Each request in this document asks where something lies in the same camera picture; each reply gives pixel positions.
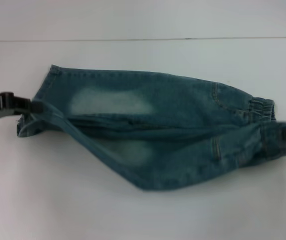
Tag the blue denim shorts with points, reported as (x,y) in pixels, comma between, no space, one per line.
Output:
(170,100)

